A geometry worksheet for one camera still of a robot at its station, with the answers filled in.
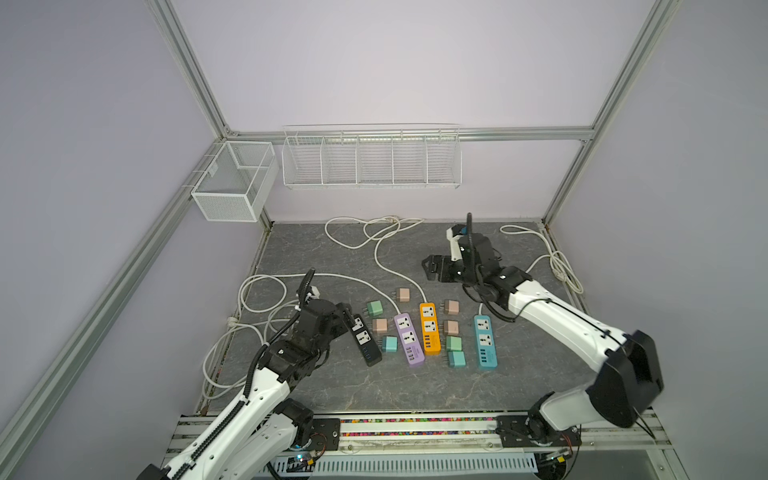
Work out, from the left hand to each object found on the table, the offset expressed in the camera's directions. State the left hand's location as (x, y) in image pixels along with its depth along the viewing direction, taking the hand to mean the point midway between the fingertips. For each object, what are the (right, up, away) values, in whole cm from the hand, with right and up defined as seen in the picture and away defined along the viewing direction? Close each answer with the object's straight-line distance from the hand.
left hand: (344, 316), depth 79 cm
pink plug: (+9, -6, +13) cm, 17 cm away
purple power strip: (+18, -9, +8) cm, 21 cm away
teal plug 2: (+31, -13, +5) cm, 34 cm away
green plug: (+7, -1, +15) cm, 17 cm away
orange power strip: (+24, -8, +8) cm, 27 cm away
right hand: (+25, +14, +3) cm, 28 cm away
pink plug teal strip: (+32, -1, +15) cm, 35 cm away
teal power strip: (+40, -9, +8) cm, 42 cm away
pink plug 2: (+17, +3, +17) cm, 24 cm away
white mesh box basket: (-42, +42, +25) cm, 64 cm away
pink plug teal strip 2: (+31, -6, +10) cm, 33 cm away
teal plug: (+12, -10, +8) cm, 17 cm away
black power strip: (+5, -9, +8) cm, 13 cm away
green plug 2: (+31, -10, +8) cm, 34 cm away
